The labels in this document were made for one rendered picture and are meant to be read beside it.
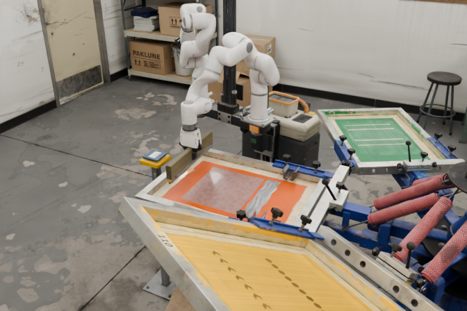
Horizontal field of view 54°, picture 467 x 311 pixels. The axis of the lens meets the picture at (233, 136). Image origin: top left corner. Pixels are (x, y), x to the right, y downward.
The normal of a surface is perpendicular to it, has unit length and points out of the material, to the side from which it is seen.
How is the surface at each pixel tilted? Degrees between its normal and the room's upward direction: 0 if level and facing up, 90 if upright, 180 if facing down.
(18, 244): 0
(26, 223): 0
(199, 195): 0
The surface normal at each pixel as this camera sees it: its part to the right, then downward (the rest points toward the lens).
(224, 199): 0.00, -0.90
